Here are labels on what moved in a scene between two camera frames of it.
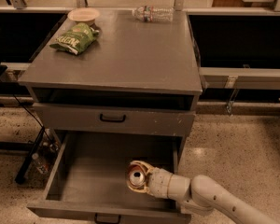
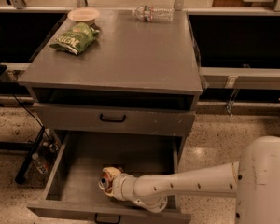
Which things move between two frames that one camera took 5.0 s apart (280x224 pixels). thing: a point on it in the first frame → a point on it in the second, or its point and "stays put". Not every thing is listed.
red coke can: (136, 175) → (105, 182)
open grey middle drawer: (88, 183) stays put
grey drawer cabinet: (138, 80) stays put
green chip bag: (76, 39) stays put
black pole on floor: (22, 171) stays put
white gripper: (159, 181) → (119, 184)
